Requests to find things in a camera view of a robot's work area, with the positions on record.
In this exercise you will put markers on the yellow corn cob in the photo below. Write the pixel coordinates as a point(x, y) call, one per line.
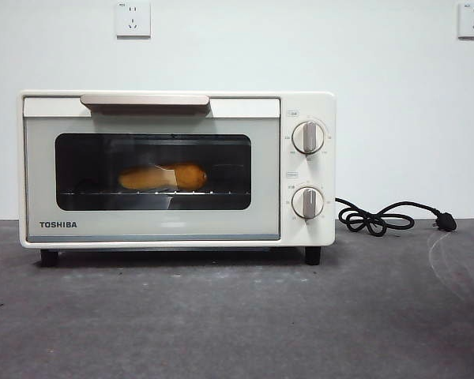
point(189, 176)

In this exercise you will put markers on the cream Toshiba toaster oven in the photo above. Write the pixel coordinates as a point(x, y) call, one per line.
point(308, 102)

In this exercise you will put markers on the cream timer knob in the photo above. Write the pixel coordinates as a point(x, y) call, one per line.
point(308, 203)

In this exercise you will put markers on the cream temperature knob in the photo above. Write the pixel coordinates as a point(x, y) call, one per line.
point(308, 137)

